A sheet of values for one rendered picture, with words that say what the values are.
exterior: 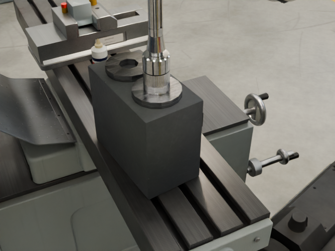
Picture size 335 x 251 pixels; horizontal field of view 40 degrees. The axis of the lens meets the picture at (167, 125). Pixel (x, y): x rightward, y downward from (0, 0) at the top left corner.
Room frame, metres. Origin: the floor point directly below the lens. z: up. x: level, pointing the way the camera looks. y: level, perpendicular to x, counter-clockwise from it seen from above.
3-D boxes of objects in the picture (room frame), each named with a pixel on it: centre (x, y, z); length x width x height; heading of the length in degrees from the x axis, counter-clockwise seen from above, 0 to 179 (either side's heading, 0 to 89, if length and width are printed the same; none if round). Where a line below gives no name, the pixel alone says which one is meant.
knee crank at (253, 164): (1.16, -0.36, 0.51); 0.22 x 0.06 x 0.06; 116
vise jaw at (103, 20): (1.21, 0.19, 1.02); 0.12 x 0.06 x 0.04; 28
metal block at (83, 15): (1.18, 0.24, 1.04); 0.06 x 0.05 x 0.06; 28
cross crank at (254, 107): (1.27, -0.27, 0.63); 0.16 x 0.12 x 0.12; 116
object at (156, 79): (0.67, 0.02, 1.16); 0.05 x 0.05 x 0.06
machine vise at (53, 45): (1.20, 0.22, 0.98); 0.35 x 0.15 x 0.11; 118
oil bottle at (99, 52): (1.03, 0.17, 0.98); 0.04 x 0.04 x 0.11
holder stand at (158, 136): (0.72, 0.05, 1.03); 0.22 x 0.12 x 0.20; 33
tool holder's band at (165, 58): (0.67, 0.02, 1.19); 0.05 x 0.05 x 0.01
